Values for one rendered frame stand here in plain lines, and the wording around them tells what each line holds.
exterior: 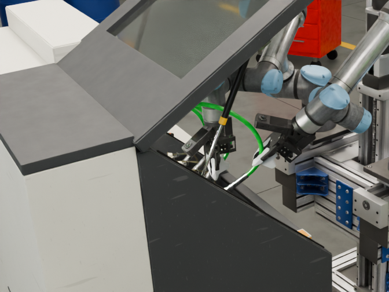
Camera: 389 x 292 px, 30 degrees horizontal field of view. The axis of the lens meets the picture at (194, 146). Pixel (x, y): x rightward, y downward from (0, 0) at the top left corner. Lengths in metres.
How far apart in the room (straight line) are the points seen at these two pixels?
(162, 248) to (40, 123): 0.46
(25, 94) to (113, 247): 0.55
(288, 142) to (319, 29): 4.32
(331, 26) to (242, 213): 4.74
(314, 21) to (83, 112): 4.63
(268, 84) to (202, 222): 0.51
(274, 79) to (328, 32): 4.38
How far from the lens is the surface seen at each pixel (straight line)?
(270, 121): 2.13
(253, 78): 2.24
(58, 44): 2.41
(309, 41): 6.49
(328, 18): 6.55
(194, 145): 2.24
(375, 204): 2.45
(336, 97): 2.05
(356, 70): 2.24
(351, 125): 2.13
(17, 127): 1.92
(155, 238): 1.91
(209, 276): 2.05
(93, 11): 7.11
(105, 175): 1.77
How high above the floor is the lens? 2.20
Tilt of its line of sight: 25 degrees down
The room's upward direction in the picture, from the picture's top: 5 degrees counter-clockwise
